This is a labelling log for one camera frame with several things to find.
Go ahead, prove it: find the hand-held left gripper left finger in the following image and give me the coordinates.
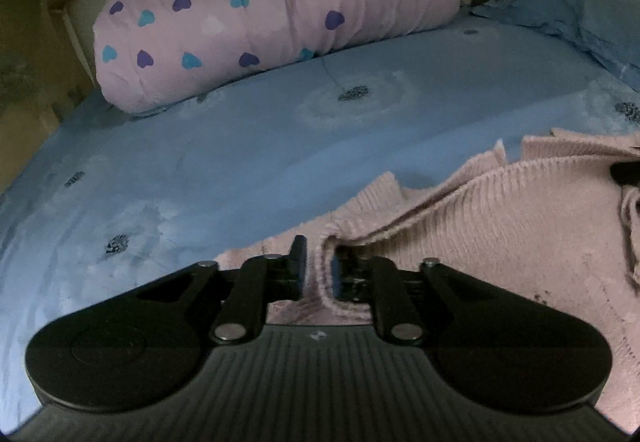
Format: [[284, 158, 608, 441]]
[[134, 234, 309, 345]]

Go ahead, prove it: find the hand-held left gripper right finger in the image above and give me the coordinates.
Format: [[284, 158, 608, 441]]
[[330, 246, 507, 348]]

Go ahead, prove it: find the blue floral bed sheet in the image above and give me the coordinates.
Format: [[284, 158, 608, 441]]
[[0, 16, 640, 425]]

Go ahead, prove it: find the pink knitted cardigan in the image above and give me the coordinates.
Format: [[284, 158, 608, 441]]
[[214, 128, 640, 425]]

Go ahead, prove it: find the blue pillow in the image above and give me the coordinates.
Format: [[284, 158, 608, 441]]
[[471, 0, 640, 79]]

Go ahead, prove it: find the pink heart-print rolled quilt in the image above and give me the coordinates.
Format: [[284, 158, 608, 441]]
[[93, 0, 462, 116]]

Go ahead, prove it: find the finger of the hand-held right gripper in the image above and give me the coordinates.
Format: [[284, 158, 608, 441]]
[[609, 163, 640, 185]]

